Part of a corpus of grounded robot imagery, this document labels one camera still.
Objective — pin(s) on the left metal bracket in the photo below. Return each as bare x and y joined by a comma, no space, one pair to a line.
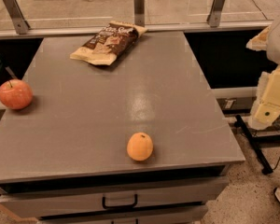
20,24

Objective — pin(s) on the black metal stand leg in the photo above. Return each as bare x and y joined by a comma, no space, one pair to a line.
258,143

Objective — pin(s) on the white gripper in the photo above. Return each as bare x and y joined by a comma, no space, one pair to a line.
267,107

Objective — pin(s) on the brown chip bag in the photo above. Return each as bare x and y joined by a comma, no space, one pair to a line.
109,43

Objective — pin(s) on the right metal bracket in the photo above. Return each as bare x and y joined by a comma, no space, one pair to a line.
214,16

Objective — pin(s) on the red apple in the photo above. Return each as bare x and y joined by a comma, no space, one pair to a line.
15,94

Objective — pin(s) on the upper grey drawer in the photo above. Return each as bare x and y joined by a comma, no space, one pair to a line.
104,198

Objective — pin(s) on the grey drawer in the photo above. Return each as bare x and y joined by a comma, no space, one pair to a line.
104,198
169,215

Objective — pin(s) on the middle metal bracket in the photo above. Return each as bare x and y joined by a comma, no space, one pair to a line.
139,12

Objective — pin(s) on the metal bracket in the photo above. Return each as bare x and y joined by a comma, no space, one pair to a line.
139,12
214,16
20,24

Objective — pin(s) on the lower grey drawer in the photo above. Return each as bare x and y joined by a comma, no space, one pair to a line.
169,215

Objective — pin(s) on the orange fruit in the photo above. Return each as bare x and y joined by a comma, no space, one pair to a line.
140,147

